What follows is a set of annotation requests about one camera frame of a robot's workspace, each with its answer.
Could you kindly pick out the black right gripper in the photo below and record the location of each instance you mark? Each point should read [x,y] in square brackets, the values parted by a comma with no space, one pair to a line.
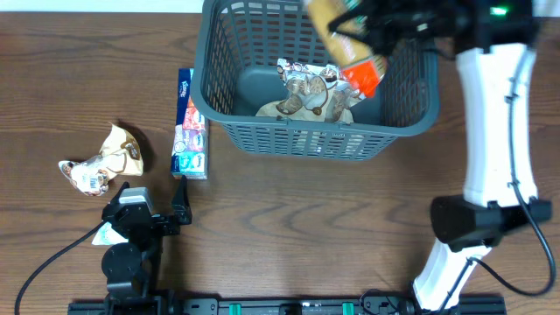
[365,17]

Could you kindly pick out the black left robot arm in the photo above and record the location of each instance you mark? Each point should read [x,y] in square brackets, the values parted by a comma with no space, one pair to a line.
[131,267]

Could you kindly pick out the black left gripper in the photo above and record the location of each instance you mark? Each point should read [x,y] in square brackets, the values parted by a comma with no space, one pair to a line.
[171,227]

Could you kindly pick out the cookie bag with clear window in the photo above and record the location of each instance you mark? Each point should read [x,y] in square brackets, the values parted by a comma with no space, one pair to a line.
[314,85]

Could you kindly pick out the grey plastic basket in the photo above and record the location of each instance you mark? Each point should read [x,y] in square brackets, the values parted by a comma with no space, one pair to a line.
[235,75]

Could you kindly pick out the white paper label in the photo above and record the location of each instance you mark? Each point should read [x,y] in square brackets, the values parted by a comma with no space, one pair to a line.
[107,236]

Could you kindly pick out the red spaghetti packet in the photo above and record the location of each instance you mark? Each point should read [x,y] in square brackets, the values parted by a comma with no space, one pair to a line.
[357,62]

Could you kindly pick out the beige cookie bag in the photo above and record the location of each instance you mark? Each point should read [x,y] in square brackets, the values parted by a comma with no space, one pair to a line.
[119,154]
[337,110]

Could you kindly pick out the Kleenex tissue multipack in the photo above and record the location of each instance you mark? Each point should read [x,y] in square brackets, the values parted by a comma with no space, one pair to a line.
[189,150]

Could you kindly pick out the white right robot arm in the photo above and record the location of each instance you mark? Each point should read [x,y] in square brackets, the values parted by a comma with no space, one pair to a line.
[494,51]

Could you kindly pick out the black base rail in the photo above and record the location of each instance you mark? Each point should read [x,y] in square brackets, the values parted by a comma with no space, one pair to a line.
[374,303]

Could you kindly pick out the crumpled beige cookie bag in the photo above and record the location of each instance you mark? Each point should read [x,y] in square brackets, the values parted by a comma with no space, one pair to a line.
[119,154]

